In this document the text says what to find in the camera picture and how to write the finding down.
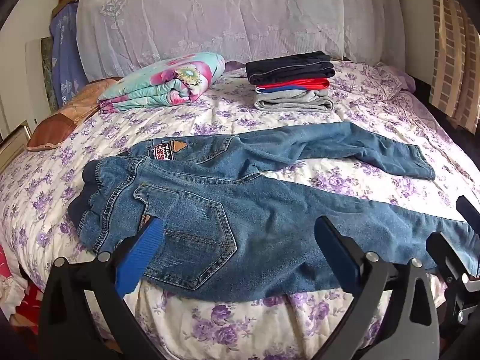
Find folded dark navy pants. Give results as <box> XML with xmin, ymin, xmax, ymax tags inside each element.
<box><xmin>245</xmin><ymin>51</ymin><xmax>336</xmax><ymax>86</ymax></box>

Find pink red cloth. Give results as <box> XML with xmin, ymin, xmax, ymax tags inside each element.
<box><xmin>0</xmin><ymin>245</ymin><xmax>49</xmax><ymax>331</ymax></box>

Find green picture panel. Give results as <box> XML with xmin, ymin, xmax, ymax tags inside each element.
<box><xmin>40</xmin><ymin>37</ymin><xmax>60</xmax><ymax>111</ymax></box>

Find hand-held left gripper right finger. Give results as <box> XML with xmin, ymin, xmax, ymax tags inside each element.
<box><xmin>314</xmin><ymin>215</ymin><xmax>441</xmax><ymax>360</ymax></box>

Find brown pillow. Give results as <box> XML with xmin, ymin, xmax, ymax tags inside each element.
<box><xmin>27</xmin><ymin>77</ymin><xmax>122</xmax><ymax>152</ymax></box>

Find purple floral bedspread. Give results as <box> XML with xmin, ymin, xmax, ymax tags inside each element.
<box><xmin>0</xmin><ymin>58</ymin><xmax>480</xmax><ymax>360</ymax></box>

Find folded red garment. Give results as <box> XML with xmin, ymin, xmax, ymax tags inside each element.
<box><xmin>255</xmin><ymin>78</ymin><xmax>331</xmax><ymax>91</ymax></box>

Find purple floral pillow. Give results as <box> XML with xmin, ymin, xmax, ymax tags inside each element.
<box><xmin>334</xmin><ymin>60</ymin><xmax>415</xmax><ymax>100</ymax></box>

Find blue denim pants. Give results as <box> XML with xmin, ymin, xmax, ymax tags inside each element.
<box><xmin>67</xmin><ymin>122</ymin><xmax>480</xmax><ymax>302</ymax></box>

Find folded teal pink floral quilt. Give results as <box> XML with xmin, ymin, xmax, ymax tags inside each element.
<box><xmin>98</xmin><ymin>52</ymin><xmax>226</xmax><ymax>114</ymax></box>

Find folded blue garment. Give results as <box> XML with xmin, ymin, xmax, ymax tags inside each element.
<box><xmin>257</xmin><ymin>87</ymin><xmax>327</xmax><ymax>97</ymax></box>

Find blue patterned cloth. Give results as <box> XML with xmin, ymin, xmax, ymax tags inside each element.
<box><xmin>50</xmin><ymin>2</ymin><xmax>89</xmax><ymax>109</ymax></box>

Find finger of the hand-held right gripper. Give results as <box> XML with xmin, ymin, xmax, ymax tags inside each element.
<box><xmin>427</xmin><ymin>231</ymin><xmax>480</xmax><ymax>282</ymax></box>
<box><xmin>455</xmin><ymin>195</ymin><xmax>480</xmax><ymax>233</ymax></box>

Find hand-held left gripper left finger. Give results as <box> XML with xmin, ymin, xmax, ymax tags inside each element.
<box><xmin>37</xmin><ymin>217</ymin><xmax>166</xmax><ymax>360</ymax></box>

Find folded grey pants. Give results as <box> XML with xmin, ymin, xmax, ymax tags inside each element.
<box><xmin>254</xmin><ymin>92</ymin><xmax>334</xmax><ymax>113</ymax></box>

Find brick pattern curtain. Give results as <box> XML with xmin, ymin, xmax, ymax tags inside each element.
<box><xmin>429</xmin><ymin>0</ymin><xmax>480</xmax><ymax>134</ymax></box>

